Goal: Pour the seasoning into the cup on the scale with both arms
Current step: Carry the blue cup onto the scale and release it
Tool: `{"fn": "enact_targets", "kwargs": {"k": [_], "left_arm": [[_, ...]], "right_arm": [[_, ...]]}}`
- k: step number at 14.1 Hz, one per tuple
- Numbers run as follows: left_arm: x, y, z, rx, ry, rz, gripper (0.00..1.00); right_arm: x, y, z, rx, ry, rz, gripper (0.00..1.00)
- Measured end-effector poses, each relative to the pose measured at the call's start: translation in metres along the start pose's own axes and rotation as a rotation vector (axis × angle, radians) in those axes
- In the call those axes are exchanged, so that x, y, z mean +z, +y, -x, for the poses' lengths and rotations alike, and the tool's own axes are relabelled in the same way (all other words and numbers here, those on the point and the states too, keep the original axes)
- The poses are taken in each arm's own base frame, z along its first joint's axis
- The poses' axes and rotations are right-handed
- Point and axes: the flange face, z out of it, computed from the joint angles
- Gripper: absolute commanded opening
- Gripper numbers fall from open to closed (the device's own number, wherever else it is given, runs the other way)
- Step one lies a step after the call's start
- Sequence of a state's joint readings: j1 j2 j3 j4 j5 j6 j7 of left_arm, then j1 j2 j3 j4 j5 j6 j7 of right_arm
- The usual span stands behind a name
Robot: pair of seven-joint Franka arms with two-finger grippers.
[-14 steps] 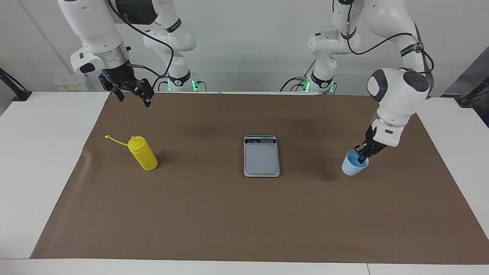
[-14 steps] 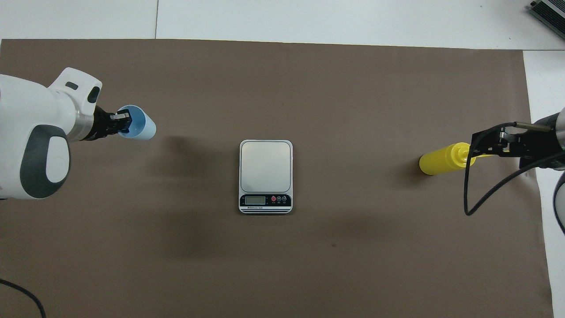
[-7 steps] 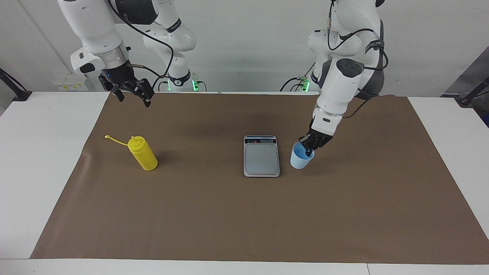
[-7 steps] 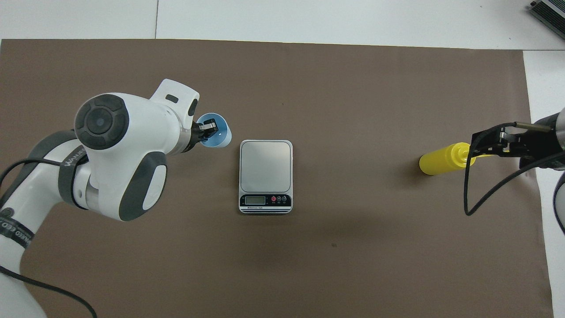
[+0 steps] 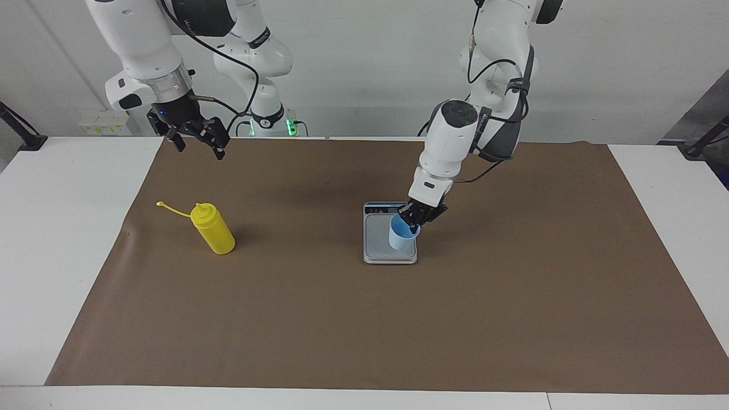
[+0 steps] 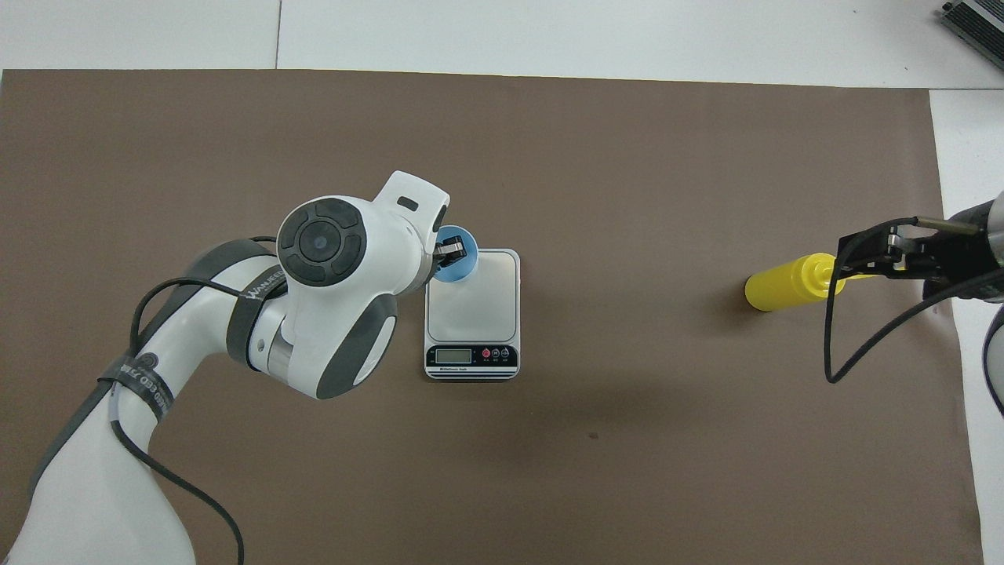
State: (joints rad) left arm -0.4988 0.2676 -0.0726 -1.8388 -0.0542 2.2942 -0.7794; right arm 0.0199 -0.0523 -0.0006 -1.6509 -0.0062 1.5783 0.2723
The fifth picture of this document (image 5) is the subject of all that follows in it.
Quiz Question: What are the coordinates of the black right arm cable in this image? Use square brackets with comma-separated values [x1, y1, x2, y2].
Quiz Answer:
[161, 0, 261, 133]

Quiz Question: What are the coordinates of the white wall socket box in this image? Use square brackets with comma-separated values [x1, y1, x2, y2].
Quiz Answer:
[79, 110, 133, 136]

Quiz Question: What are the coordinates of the brown table mat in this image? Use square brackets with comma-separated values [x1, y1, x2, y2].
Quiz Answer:
[44, 137, 729, 395]

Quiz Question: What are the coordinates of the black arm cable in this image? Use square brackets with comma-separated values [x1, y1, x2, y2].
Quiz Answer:
[161, 0, 261, 133]
[454, 0, 531, 185]

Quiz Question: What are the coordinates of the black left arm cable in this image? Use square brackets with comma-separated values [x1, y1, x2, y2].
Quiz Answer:
[454, 0, 531, 185]

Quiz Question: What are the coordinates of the silver digital kitchen scale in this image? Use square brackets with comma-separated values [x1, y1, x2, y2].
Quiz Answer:
[363, 202, 418, 265]

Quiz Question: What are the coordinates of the light blue plastic cup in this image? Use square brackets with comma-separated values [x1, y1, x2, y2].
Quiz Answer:
[389, 214, 421, 251]

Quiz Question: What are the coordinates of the yellow squeeze seasoning bottle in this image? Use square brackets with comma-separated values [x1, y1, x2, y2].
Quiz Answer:
[157, 201, 236, 255]

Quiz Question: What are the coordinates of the black clamp stand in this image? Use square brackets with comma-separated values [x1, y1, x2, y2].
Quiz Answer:
[0, 101, 48, 151]
[678, 114, 729, 158]

